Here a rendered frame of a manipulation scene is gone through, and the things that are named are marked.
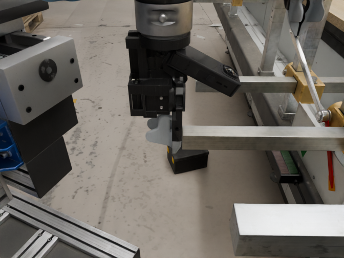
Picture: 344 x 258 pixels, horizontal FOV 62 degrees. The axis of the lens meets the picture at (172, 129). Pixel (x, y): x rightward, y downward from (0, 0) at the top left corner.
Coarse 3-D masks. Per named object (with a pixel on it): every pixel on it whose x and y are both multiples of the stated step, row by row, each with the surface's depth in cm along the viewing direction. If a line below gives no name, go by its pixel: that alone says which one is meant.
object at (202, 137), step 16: (192, 128) 49; (208, 128) 49; (224, 128) 49; (240, 128) 49; (256, 128) 49; (272, 128) 49; (288, 128) 49; (304, 128) 49; (320, 128) 49; (336, 128) 49; (192, 144) 49; (208, 144) 49; (224, 144) 49; (240, 144) 48; (256, 144) 48; (272, 144) 48; (288, 144) 48; (304, 144) 48; (320, 144) 48; (336, 144) 48
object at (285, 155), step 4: (284, 152) 68; (288, 152) 68; (284, 156) 67; (288, 156) 67; (288, 160) 66; (292, 160) 66; (288, 164) 65; (292, 164) 65; (288, 168) 64; (292, 168) 64; (292, 172) 63; (296, 172) 63
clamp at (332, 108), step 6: (336, 102) 55; (330, 108) 55; (336, 108) 53; (336, 114) 52; (342, 114) 51; (336, 120) 52; (342, 120) 50; (330, 126) 54; (336, 126) 52; (342, 126) 50
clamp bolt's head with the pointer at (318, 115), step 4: (316, 112) 56; (320, 112) 55; (328, 112) 54; (316, 116) 55; (320, 116) 54; (328, 116) 54; (328, 120) 54; (328, 124) 54; (328, 152) 54; (328, 156) 54; (328, 160) 54; (328, 164) 54; (328, 168) 54; (332, 168) 53; (332, 172) 53; (332, 176) 53; (332, 180) 53; (332, 184) 53
